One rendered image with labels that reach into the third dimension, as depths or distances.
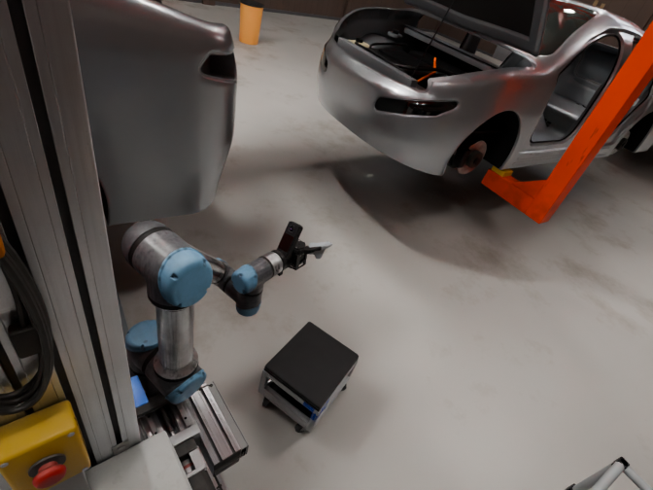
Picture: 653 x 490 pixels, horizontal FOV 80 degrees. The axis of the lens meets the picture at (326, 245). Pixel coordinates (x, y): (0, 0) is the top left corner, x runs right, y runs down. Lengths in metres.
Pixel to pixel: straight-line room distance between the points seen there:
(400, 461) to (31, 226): 2.15
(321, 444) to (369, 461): 0.27
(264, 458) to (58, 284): 1.80
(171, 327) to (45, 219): 0.58
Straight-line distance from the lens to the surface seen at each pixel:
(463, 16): 4.06
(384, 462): 2.34
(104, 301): 0.55
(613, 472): 1.60
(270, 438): 2.24
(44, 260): 0.49
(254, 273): 1.13
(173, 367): 1.13
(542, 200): 3.80
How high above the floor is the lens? 2.03
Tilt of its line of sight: 38 degrees down
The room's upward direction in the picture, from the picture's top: 16 degrees clockwise
